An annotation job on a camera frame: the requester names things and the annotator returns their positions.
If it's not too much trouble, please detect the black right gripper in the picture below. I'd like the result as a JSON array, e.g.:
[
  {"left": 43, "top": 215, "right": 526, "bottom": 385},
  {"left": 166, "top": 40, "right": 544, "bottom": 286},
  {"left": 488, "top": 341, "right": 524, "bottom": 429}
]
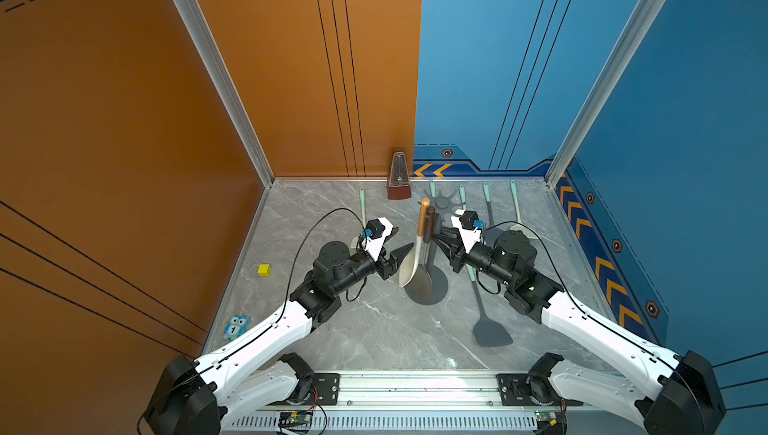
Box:
[{"left": 429, "top": 228, "right": 516, "bottom": 290}]

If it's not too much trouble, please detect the brown wooden handle utensil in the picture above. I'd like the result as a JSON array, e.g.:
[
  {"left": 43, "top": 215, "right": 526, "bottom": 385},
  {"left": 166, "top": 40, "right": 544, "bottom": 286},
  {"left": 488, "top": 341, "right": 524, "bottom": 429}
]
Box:
[{"left": 398, "top": 197, "right": 431, "bottom": 287}]

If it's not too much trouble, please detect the grey kitchen utensil rack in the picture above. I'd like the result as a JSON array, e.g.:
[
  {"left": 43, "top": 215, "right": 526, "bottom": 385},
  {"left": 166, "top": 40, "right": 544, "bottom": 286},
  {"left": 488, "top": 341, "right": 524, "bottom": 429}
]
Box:
[{"left": 405, "top": 189, "right": 456, "bottom": 305}]

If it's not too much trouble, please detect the cream spatula mint handle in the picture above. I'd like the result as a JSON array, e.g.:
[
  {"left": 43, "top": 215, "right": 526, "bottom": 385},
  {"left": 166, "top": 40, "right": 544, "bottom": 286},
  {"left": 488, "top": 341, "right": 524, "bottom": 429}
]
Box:
[{"left": 510, "top": 180, "right": 538, "bottom": 240}]

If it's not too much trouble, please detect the steel ladle dark brown handle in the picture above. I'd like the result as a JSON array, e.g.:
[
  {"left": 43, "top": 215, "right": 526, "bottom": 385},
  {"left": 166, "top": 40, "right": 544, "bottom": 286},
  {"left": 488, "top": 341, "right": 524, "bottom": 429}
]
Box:
[{"left": 409, "top": 206, "right": 435, "bottom": 302}]

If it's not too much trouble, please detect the cream slotted turner mint handle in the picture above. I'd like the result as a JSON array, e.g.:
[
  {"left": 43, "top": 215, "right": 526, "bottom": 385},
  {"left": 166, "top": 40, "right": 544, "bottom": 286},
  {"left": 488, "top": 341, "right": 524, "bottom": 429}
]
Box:
[{"left": 359, "top": 187, "right": 367, "bottom": 225}]

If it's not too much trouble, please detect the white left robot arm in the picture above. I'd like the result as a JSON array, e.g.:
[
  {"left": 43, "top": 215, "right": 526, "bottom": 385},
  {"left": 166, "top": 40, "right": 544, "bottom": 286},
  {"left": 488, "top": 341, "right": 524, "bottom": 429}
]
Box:
[{"left": 138, "top": 241, "right": 413, "bottom": 434}]

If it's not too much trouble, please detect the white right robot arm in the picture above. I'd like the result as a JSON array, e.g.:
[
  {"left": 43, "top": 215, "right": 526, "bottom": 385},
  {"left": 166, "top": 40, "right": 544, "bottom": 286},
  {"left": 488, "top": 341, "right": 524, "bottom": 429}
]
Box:
[{"left": 433, "top": 221, "right": 726, "bottom": 434}]

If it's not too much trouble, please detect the red wooden metronome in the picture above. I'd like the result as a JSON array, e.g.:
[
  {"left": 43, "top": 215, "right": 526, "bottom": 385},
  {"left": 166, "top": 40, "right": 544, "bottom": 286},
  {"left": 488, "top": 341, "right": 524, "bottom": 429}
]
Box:
[{"left": 387, "top": 150, "right": 412, "bottom": 200}]

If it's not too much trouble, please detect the small yellow cube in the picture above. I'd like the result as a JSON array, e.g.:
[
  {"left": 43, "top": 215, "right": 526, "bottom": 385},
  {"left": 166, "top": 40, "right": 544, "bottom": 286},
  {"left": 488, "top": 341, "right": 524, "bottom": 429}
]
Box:
[{"left": 257, "top": 264, "right": 272, "bottom": 277}]

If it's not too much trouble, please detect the blue owl toy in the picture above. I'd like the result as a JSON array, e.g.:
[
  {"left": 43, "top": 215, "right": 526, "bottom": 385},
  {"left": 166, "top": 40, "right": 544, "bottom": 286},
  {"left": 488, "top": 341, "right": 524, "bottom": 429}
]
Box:
[{"left": 224, "top": 314, "right": 251, "bottom": 341}]

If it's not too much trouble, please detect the green circuit board left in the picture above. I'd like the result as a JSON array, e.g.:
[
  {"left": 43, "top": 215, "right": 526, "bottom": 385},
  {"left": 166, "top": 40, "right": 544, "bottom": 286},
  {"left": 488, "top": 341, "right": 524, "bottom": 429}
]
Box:
[{"left": 277, "top": 411, "right": 314, "bottom": 433}]

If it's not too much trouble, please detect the green circuit board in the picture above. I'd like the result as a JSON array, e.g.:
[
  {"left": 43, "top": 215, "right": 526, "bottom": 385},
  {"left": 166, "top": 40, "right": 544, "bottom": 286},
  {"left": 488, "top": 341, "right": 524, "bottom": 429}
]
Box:
[
  {"left": 277, "top": 411, "right": 314, "bottom": 433},
  {"left": 533, "top": 411, "right": 568, "bottom": 435}
]

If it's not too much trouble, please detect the green circuit board right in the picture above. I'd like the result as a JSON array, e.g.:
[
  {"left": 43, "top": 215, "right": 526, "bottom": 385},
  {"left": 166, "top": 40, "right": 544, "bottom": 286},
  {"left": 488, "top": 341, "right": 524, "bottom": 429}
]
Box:
[{"left": 533, "top": 411, "right": 568, "bottom": 435}]

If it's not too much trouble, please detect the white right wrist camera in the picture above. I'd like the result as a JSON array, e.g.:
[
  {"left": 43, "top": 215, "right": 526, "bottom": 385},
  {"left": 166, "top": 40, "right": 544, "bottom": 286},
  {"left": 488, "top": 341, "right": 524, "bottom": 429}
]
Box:
[{"left": 451, "top": 209, "right": 484, "bottom": 254}]

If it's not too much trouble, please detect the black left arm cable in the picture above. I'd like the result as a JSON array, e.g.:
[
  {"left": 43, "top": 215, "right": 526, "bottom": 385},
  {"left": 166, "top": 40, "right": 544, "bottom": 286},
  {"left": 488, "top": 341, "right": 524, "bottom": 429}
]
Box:
[{"left": 281, "top": 207, "right": 367, "bottom": 322}]

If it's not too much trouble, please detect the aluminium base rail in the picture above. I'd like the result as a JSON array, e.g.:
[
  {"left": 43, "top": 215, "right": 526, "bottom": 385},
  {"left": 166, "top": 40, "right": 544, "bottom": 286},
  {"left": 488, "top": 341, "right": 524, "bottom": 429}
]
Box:
[{"left": 155, "top": 368, "right": 661, "bottom": 435}]

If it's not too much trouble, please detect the aluminium corner post right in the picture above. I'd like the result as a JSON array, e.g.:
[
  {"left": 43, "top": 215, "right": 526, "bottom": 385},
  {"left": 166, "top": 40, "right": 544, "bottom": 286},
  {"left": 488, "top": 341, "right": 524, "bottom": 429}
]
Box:
[{"left": 544, "top": 0, "right": 667, "bottom": 189}]

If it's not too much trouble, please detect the aluminium corner post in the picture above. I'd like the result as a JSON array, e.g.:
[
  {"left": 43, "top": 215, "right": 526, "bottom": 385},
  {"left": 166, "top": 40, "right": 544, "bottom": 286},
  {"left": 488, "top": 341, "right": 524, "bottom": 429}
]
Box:
[
  {"left": 172, "top": 0, "right": 275, "bottom": 188},
  {"left": 544, "top": 0, "right": 667, "bottom": 189}
]

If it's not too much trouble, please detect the aluminium corner post left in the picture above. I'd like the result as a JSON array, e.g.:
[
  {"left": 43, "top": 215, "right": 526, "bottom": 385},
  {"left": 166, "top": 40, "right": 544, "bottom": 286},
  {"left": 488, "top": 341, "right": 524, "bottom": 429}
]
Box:
[{"left": 172, "top": 0, "right": 275, "bottom": 188}]

